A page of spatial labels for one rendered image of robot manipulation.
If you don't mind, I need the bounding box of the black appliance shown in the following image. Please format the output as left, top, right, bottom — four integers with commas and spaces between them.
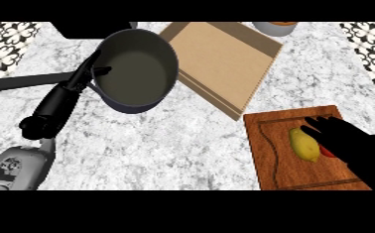
50, 22, 139, 40

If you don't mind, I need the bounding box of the brown wooden cutting board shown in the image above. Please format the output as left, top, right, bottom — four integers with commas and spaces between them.
242, 104, 374, 191

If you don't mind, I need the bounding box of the yellow lemon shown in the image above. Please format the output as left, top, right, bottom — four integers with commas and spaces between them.
288, 127, 322, 163

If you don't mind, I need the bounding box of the grey bowl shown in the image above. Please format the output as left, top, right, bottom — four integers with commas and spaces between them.
251, 22, 298, 38

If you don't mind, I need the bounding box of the red vegetable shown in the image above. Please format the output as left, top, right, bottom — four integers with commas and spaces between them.
318, 145, 338, 159

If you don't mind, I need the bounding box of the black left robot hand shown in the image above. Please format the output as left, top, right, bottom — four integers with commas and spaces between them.
18, 49, 112, 141

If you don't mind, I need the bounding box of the cardboard box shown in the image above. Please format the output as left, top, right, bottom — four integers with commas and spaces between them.
158, 22, 284, 122

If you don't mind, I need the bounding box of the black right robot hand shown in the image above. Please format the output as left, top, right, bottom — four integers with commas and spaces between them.
298, 115, 375, 189

